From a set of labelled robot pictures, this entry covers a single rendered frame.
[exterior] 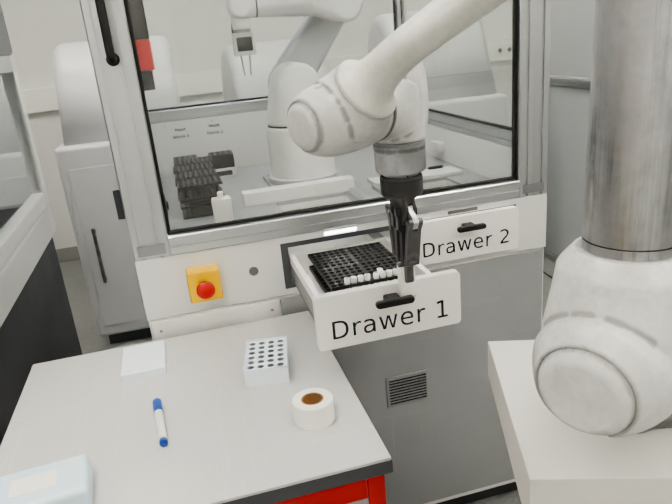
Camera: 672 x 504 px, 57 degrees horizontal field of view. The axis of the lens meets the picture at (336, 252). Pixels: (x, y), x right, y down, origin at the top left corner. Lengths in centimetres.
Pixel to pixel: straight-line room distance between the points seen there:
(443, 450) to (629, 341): 122
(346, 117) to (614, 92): 37
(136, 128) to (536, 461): 98
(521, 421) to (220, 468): 46
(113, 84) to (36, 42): 328
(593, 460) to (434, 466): 103
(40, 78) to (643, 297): 426
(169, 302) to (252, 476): 58
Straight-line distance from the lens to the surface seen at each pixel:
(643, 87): 68
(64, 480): 104
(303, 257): 148
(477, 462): 194
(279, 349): 126
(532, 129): 162
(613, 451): 91
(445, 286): 121
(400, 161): 105
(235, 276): 145
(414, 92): 103
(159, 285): 145
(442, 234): 154
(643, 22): 68
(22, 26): 464
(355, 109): 89
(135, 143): 137
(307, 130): 88
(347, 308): 116
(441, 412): 179
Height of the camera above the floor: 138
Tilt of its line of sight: 20 degrees down
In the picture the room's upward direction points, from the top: 5 degrees counter-clockwise
